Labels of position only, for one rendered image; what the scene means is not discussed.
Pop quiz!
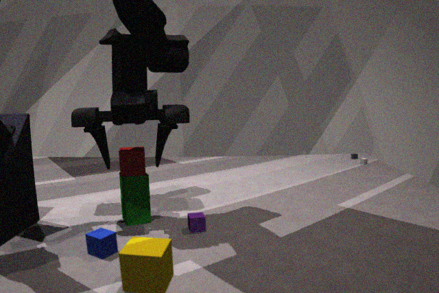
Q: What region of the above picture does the yellow cube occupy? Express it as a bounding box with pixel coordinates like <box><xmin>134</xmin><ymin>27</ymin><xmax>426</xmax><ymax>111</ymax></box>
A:
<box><xmin>118</xmin><ymin>237</ymin><xmax>174</xmax><ymax>293</ymax></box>

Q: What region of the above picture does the purple cube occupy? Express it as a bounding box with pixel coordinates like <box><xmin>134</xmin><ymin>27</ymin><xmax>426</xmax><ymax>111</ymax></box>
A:
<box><xmin>187</xmin><ymin>212</ymin><xmax>206</xmax><ymax>233</ymax></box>

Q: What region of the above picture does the blue cube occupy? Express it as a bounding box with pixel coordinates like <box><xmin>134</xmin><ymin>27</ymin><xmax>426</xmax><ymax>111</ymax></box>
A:
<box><xmin>86</xmin><ymin>227</ymin><xmax>118</xmax><ymax>259</ymax></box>

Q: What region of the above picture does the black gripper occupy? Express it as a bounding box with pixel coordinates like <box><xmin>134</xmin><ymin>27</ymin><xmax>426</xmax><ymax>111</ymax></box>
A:
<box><xmin>71</xmin><ymin>71</ymin><xmax>189</xmax><ymax>169</ymax></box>

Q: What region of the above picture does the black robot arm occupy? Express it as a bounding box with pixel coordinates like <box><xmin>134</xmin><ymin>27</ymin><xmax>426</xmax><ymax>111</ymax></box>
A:
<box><xmin>0</xmin><ymin>0</ymin><xmax>189</xmax><ymax>159</ymax></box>

